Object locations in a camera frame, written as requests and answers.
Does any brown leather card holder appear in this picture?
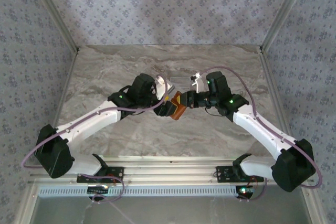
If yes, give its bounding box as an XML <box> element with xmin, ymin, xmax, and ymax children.
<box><xmin>169</xmin><ymin>91</ymin><xmax>187</xmax><ymax>121</ymax></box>

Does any grey metal panel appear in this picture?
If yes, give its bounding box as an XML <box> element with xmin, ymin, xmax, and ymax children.
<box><xmin>30</xmin><ymin>195</ymin><xmax>314</xmax><ymax>224</ymax></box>

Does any circuit board with green light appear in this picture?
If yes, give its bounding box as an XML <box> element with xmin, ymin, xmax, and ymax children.
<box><xmin>235</xmin><ymin>186</ymin><xmax>257</xmax><ymax>199</ymax></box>

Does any black circuit board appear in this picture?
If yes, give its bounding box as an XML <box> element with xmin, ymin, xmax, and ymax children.
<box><xmin>87</xmin><ymin>185</ymin><xmax>110</xmax><ymax>195</ymax></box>

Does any thin black right gripper wire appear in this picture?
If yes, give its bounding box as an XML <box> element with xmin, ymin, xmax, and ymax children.
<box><xmin>205</xmin><ymin>103</ymin><xmax>226</xmax><ymax>117</ymax></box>

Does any thin black gripper wire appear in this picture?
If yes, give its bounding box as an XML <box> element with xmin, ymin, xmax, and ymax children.
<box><xmin>121</xmin><ymin>107</ymin><xmax>148</xmax><ymax>116</ymax></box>
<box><xmin>205</xmin><ymin>103</ymin><xmax>226</xmax><ymax>117</ymax></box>

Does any thin black left gripper wire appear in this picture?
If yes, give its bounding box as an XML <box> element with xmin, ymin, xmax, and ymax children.
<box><xmin>121</xmin><ymin>107</ymin><xmax>148</xmax><ymax>116</ymax></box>

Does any aluminium table side rail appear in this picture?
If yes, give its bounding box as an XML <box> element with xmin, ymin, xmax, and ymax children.
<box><xmin>258</xmin><ymin>47</ymin><xmax>295</xmax><ymax>137</ymax></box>
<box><xmin>49</xmin><ymin>47</ymin><xmax>80</xmax><ymax>133</ymax></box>

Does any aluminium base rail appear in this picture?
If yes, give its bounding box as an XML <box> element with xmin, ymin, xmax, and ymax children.
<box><xmin>27</xmin><ymin>155</ymin><xmax>316</xmax><ymax>186</ymax></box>

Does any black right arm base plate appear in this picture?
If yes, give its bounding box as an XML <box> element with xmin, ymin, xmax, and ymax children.
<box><xmin>215</xmin><ymin>165</ymin><xmax>265</xmax><ymax>184</ymax></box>

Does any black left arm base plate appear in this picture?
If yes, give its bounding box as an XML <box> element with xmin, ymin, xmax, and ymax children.
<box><xmin>77</xmin><ymin>166</ymin><xmax>124</xmax><ymax>184</ymax></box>

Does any white slotted cable duct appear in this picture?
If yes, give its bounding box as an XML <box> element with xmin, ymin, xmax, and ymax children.
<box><xmin>38</xmin><ymin>186</ymin><xmax>238</xmax><ymax>198</ymax></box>

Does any aluminium corner post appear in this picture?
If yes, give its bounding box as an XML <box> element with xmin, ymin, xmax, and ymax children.
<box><xmin>259</xmin><ymin>0</ymin><xmax>314</xmax><ymax>51</ymax></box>
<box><xmin>26</xmin><ymin>0</ymin><xmax>80</xmax><ymax>52</ymax></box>

